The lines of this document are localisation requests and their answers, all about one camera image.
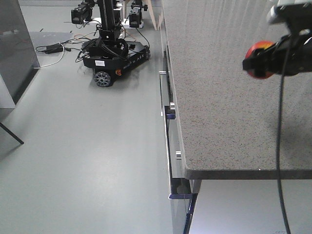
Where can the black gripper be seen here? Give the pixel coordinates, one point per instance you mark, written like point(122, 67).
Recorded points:
point(299, 59)

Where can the red yellow apple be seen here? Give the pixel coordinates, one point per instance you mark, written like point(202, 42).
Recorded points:
point(257, 68)

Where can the grey speckled kitchen counter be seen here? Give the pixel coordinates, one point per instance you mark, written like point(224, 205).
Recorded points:
point(245, 143)

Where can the black wheeled mobile robot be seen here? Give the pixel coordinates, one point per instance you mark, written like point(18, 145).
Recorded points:
point(109, 55)

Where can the dark grey cabinet left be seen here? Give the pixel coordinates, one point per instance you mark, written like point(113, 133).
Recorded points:
point(17, 55)

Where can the black chair leg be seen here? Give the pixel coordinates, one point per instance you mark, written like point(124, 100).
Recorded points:
point(11, 133)

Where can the black power adapter with cable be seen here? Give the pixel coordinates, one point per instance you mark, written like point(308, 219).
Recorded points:
point(51, 49)

